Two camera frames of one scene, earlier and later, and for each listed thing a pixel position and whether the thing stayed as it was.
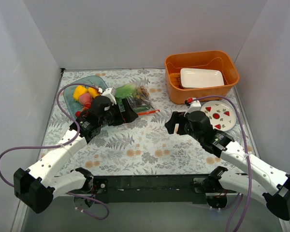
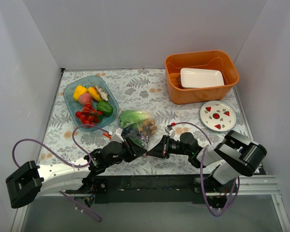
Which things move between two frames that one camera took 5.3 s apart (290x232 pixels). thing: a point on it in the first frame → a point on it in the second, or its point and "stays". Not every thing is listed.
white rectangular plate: (191, 78) stays
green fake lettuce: (124, 91) → (128, 118)
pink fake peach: (85, 98) stays
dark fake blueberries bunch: (137, 101) → (125, 131)
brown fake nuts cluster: (141, 93) → (148, 127)
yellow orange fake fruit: (93, 92) stays
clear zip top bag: (137, 94) → (138, 125)
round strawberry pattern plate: (222, 114) stays
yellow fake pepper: (78, 90) stays
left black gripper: (123, 114) → (129, 148)
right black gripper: (179, 124) → (164, 147)
